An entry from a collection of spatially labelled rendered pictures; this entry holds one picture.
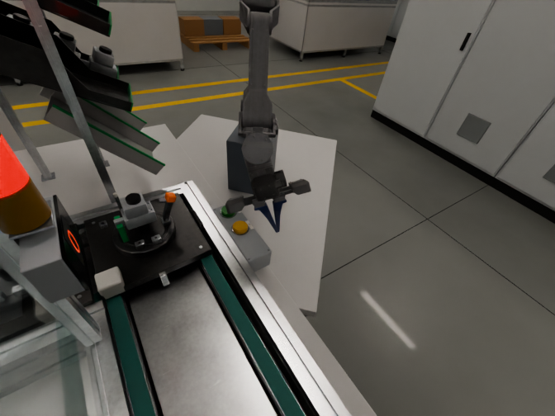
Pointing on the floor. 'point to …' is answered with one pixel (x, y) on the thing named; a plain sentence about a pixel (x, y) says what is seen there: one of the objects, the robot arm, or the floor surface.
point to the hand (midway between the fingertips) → (273, 217)
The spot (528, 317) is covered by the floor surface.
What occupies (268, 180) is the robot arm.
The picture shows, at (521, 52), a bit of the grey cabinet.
